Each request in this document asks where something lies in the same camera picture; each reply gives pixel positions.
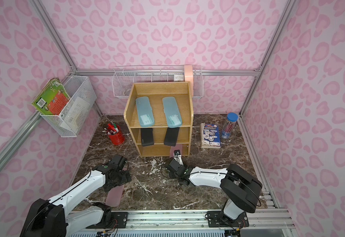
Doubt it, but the wooden three-tier shelf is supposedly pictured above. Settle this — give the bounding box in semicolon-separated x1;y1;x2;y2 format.
124;82;194;157

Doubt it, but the pink pencil case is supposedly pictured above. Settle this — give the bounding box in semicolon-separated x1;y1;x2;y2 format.
105;168;128;207
169;144;183;158

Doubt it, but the white paper sheet in basket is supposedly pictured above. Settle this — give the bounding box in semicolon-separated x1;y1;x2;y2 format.
60;97;89;134

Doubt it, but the teal pencil case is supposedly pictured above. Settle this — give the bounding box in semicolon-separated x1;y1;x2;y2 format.
135;96;155;127
162;96;182;128

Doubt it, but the red pen cup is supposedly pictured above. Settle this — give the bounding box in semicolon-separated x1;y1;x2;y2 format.
103;122;125;146

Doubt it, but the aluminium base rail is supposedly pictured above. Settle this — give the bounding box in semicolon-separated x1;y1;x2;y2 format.
74;192;298;237

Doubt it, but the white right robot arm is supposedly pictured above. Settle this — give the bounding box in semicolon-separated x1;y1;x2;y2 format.
164;158;263;231

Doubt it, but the green red booklet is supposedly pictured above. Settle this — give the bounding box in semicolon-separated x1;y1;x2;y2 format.
32;78;70;116

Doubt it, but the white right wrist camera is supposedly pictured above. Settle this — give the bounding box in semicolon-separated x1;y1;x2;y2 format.
173;150;183;166

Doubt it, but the blue-capped pencil tube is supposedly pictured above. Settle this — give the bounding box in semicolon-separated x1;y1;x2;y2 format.
221;112;239;139

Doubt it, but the blue illustrated book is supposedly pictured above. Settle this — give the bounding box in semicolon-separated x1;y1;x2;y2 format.
201;123;221;149

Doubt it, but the pink tape roll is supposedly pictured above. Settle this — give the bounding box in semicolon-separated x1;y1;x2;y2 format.
184;65;194;96

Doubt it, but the small white box in basket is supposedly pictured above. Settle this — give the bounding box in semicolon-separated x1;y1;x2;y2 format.
173;74;185;82

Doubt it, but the white wire side basket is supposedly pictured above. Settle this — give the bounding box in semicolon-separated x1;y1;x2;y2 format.
41;76;97;137

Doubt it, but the white wire back basket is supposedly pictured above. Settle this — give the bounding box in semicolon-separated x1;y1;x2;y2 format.
112;66;205;99

